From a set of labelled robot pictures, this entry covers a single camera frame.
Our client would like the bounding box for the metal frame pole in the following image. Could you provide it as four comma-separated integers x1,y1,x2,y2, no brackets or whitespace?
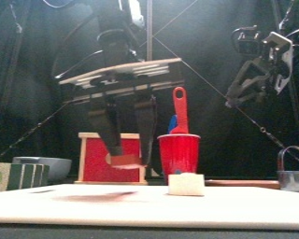
145,0,155,62

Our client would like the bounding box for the blue utensil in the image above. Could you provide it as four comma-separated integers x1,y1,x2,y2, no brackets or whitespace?
167,114,179,134

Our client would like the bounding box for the green striped box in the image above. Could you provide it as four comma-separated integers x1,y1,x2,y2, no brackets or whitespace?
0,162,50,194

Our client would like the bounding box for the small metal bucket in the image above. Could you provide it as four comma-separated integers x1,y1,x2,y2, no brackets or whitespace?
275,145,299,194

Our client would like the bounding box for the white cutting board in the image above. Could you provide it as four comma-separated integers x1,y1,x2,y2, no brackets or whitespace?
0,183,299,232

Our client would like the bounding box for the red wooden framed box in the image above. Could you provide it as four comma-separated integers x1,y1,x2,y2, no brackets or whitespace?
75,132,149,186

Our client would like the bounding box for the grey bowl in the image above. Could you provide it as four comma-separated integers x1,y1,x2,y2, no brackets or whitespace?
12,156,73,183

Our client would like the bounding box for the red handled utensil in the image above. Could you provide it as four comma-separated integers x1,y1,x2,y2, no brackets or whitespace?
168,86,191,135

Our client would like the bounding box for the wooden board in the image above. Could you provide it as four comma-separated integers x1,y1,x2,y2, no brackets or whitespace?
203,178,281,190

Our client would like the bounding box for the red plastic cup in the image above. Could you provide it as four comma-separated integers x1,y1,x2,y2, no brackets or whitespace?
157,133,202,185

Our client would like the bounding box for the orange salmon slice toy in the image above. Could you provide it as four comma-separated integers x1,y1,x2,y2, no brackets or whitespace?
109,154,147,171

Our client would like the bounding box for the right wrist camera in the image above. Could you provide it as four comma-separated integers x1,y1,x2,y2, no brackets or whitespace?
231,25,267,58

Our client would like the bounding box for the white rice block toy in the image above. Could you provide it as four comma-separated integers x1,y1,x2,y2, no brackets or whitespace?
167,172,207,197

